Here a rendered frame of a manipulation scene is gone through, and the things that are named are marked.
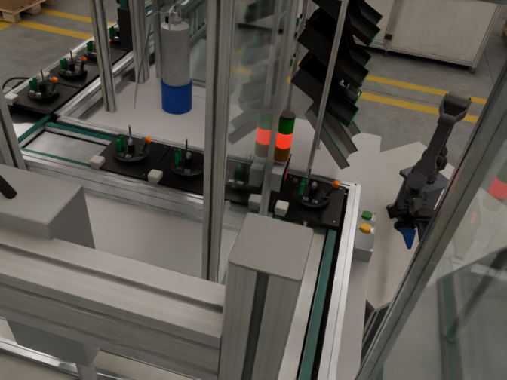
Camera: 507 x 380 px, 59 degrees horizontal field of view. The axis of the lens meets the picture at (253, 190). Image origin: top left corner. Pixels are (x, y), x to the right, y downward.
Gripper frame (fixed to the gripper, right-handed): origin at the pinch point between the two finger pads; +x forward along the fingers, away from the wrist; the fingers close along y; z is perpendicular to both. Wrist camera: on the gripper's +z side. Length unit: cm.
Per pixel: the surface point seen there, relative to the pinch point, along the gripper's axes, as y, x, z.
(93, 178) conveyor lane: -37, -17, 111
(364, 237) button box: -17.9, -1.9, 9.9
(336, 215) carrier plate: -22.7, -10.3, 19.2
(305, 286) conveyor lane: -12.6, 17.8, 31.4
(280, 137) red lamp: 13, -21, 48
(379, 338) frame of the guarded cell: 54, 34, 34
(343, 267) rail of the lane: -11.9, 10.4, 19.2
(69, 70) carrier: -76, -85, 145
